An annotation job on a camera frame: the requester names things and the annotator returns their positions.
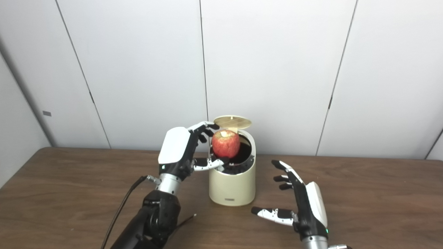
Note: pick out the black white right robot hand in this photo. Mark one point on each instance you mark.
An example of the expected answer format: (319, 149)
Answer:
(313, 207)

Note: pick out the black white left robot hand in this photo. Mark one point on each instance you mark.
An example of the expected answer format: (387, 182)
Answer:
(174, 148)

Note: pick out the red apple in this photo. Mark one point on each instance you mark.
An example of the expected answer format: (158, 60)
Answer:
(226, 144)

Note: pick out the cream-colored lidded bin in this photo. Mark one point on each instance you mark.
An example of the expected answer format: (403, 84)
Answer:
(232, 186)

